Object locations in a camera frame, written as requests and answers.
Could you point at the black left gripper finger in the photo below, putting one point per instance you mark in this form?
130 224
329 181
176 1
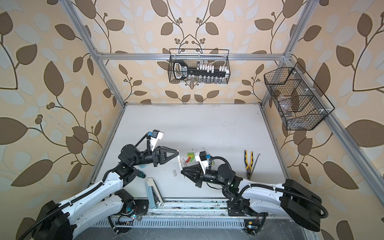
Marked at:
168 152
163 159

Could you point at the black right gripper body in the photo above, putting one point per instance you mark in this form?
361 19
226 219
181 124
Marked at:
211 177

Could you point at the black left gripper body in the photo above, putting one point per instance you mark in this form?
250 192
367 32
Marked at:
144 158

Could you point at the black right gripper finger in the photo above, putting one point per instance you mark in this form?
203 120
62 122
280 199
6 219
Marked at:
194 169
194 176

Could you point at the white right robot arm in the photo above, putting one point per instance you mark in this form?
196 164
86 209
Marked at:
246 198

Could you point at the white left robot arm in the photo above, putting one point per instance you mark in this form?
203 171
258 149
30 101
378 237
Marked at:
107 197

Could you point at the green black screwdriver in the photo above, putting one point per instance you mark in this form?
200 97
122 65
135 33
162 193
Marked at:
141 175

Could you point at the yellow black pliers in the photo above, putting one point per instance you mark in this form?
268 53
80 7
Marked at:
249 163

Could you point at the blue white stapler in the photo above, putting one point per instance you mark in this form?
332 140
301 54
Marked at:
154 196

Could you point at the black socket holder tool set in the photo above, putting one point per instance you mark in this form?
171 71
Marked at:
199 71

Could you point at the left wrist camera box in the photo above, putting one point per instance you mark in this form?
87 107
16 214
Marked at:
152 139

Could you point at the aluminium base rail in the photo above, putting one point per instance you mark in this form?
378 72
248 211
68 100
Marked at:
184 214

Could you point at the black wire basket back wall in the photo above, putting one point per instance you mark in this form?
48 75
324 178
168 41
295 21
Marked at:
216 57

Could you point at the black wire basket wall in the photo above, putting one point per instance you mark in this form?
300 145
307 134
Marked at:
300 102
216 57

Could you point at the black wire basket right wall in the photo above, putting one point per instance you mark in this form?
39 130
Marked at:
300 102

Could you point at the aluminium frame corner post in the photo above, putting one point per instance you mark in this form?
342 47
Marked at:
69 9

